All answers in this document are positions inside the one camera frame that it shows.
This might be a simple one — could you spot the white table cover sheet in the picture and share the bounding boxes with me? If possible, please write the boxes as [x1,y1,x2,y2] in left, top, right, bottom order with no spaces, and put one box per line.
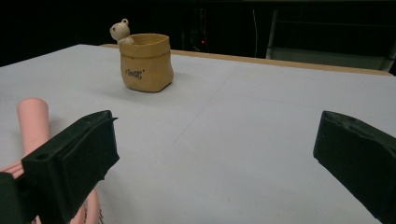
[0,43,396,224]

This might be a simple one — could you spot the white metal stand frame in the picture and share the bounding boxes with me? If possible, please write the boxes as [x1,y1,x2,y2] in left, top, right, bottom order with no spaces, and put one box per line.
[265,8,396,73]

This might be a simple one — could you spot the white cable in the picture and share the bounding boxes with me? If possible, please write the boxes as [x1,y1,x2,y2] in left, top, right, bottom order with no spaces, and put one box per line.
[251,8,259,58]

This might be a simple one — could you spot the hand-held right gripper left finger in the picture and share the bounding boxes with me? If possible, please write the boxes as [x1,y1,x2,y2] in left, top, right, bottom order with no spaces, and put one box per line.
[21,109,120,224]

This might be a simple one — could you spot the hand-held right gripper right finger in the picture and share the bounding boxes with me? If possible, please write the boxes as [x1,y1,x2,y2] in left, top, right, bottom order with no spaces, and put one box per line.
[312,110,396,224]

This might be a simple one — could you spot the pink hair comb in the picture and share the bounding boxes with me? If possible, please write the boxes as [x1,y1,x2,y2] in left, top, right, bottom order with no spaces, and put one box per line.
[0,97,104,224]

